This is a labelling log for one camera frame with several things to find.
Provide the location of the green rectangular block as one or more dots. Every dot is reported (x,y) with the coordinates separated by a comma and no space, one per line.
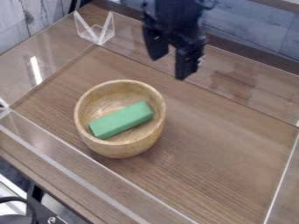
(122,120)

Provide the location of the clear acrylic corner bracket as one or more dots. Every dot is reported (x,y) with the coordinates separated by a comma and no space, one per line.
(97,34)

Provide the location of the wooden bowl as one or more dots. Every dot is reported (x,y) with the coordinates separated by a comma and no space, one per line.
(106,98)

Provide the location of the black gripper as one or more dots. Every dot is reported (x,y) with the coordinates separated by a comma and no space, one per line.
(171,24)

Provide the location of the clear acrylic tray wall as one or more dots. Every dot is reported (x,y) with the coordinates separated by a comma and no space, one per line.
(86,186)

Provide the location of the black metal table frame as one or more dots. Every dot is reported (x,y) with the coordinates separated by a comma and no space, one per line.
(51,211)

